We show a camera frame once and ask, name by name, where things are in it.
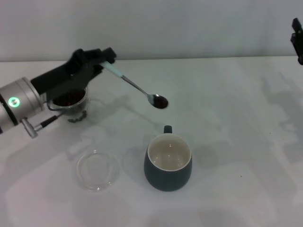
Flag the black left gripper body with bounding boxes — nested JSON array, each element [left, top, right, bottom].
[[30, 49, 96, 96]]

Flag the blue-handled metal spoon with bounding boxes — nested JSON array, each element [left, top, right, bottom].
[[99, 61, 169, 110]]

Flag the few coffee beans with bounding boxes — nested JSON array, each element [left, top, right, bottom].
[[153, 99, 169, 109]]

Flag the dark teal ceramic mug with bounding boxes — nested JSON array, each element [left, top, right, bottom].
[[143, 125, 193, 192]]

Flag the coffee bean pile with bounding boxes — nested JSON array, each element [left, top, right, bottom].
[[52, 89, 89, 123]]

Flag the double-walled glass cup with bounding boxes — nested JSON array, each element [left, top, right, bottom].
[[47, 84, 108, 124]]

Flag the clear glass saucer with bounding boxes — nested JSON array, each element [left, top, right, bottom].
[[76, 149, 119, 192]]

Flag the left arm connector cable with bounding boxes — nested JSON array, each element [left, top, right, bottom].
[[20, 100, 66, 140]]

